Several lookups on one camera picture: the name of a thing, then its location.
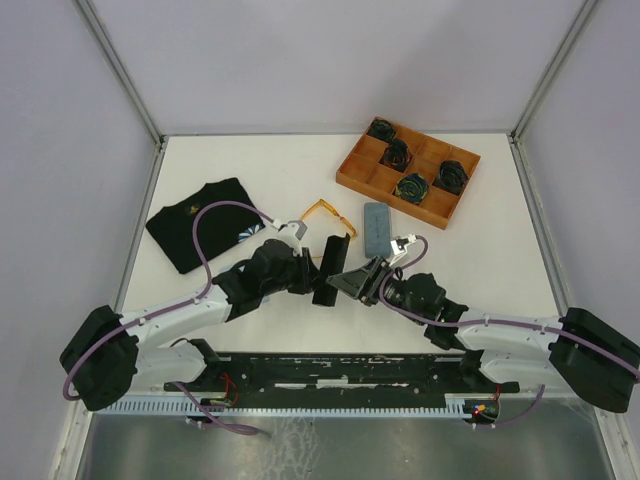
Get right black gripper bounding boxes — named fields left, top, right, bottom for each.
left=327, top=254, right=425, bottom=326

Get black glasses case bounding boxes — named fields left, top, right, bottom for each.
left=312, top=233, right=351, bottom=307

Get orange sunglasses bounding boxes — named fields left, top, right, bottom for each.
left=300, top=199, right=358, bottom=261

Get grey-blue glasses case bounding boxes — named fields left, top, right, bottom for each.
left=363, top=202, right=392, bottom=259

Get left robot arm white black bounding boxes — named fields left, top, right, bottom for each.
left=60, top=239, right=326, bottom=411

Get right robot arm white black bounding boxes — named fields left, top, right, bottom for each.
left=327, top=258, right=639, bottom=413

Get orange wooden divider tray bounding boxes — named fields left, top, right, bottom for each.
left=336, top=116, right=480, bottom=230

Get rolled dark tie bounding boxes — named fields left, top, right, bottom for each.
left=366, top=118, right=396, bottom=143
left=433, top=160, right=469, bottom=195
left=380, top=139, right=412, bottom=172

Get black folded t-shirt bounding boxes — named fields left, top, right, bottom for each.
left=146, top=178, right=265, bottom=275

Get rolled dark tie right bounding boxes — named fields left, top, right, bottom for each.
left=433, top=160, right=469, bottom=195

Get rolled dark tie top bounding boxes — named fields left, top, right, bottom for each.
left=366, top=118, right=396, bottom=143

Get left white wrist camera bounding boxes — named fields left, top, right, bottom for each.
left=272, top=220, right=307, bottom=250

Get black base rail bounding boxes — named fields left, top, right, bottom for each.
left=183, top=352, right=519, bottom=401

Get white slotted cable duct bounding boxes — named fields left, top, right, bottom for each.
left=99, top=394, right=501, bottom=417

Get left aluminium frame post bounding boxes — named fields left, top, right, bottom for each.
left=71, top=0, right=164, bottom=145

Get aluminium frame post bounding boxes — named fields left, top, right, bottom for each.
left=510, top=0, right=601, bottom=143
left=71, top=0, right=164, bottom=145

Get right aluminium frame post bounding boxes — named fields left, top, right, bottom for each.
left=510, top=0, right=601, bottom=143

